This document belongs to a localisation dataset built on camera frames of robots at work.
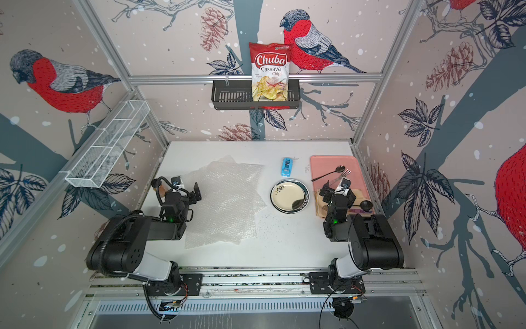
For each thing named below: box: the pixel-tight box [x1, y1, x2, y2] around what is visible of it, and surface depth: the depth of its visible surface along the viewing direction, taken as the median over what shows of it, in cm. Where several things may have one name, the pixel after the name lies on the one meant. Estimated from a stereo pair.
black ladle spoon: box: [352, 200, 374, 212], surface depth 94 cm
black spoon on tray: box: [310, 164, 346, 182], surface depth 109 cm
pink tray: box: [310, 154, 372, 200], surface depth 109 cm
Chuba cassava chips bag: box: [249, 42, 293, 110], surface depth 87 cm
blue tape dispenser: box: [280, 157, 294, 178], surface depth 109 cm
